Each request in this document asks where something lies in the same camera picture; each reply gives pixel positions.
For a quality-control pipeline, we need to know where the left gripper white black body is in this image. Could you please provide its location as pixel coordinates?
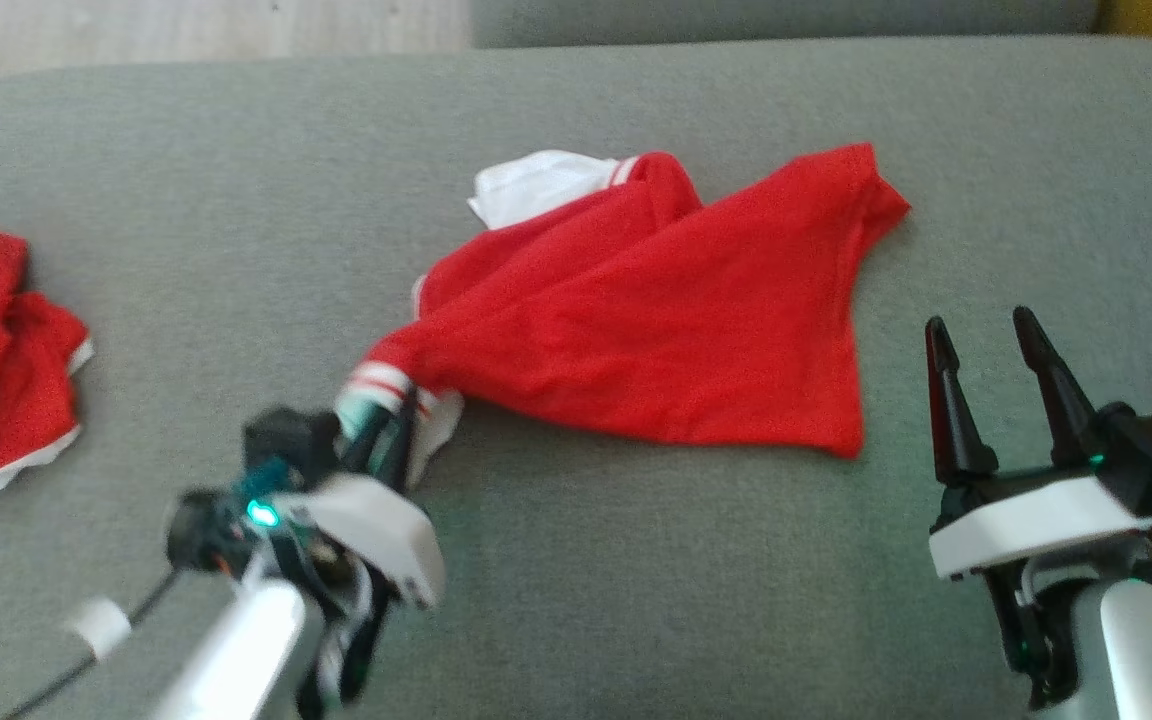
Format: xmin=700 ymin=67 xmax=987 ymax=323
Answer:
xmin=271 ymin=468 xmax=448 ymax=612

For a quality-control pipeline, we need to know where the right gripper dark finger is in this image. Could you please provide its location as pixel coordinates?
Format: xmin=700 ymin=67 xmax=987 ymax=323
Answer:
xmin=924 ymin=316 xmax=1001 ymax=489
xmin=1012 ymin=306 xmax=1108 ymax=470

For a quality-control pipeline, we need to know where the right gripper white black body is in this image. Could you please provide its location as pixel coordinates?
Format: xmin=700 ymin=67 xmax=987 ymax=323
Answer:
xmin=928 ymin=462 xmax=1152 ymax=582

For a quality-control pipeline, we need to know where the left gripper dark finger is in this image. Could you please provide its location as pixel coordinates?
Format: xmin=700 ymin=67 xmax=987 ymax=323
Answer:
xmin=341 ymin=408 xmax=389 ymax=477
xmin=384 ymin=405 xmax=419 ymax=491

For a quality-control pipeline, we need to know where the red shirt with white sleeves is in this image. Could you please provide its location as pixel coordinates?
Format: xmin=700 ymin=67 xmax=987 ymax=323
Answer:
xmin=336 ymin=143 xmax=913 ymax=491

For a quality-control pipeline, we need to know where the large grey sofa chaise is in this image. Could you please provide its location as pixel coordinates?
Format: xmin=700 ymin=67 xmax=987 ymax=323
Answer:
xmin=0 ymin=35 xmax=1152 ymax=720

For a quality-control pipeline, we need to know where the teal left camera connector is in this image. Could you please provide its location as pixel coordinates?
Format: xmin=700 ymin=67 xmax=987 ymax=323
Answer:
xmin=234 ymin=455 xmax=295 ymax=504

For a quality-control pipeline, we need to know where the white cable tag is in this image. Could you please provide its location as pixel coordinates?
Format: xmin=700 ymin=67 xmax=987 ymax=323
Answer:
xmin=64 ymin=596 xmax=133 ymax=662

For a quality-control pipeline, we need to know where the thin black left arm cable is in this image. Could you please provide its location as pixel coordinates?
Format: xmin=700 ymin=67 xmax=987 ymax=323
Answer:
xmin=0 ymin=565 xmax=183 ymax=720

